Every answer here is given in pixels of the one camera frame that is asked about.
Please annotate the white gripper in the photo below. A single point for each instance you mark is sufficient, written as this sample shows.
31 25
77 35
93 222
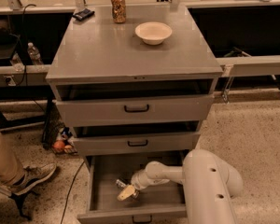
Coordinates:
137 181

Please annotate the silver blue redbull can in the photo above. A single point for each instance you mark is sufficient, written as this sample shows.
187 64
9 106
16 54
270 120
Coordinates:
122 184

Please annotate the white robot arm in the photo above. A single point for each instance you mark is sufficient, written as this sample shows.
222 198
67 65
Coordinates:
209 184

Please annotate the grey bottom drawer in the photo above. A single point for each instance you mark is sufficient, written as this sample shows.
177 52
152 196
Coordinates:
152 204

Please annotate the grey drawer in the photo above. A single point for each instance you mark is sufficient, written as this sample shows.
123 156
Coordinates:
135 110
152 204
137 143

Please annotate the grey middle drawer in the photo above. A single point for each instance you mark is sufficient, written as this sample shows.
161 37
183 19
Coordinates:
137 143

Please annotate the grey top drawer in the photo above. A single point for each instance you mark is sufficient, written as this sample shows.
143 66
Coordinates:
135 110

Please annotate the grey drawer cabinet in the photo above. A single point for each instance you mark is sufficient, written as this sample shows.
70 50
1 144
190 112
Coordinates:
100 60

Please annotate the tall brown patterned can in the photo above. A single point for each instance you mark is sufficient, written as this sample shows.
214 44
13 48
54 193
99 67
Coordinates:
118 11

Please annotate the snack pile on floor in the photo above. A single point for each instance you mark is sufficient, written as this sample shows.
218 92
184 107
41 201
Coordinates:
64 142

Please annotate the grey sneaker shoe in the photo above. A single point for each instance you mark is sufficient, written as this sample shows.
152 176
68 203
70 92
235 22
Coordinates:
32 177

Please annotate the black chair base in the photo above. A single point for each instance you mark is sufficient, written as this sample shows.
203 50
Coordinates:
18 199

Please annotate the person leg khaki trousers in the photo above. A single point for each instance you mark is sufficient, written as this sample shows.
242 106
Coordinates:
11 169

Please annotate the white ceramic bowl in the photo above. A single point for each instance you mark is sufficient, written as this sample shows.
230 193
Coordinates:
153 33

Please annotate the clear plastic water bottle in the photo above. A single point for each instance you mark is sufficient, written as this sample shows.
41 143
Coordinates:
34 54

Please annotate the black phone on cabinet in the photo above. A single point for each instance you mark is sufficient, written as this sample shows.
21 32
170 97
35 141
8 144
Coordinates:
83 15

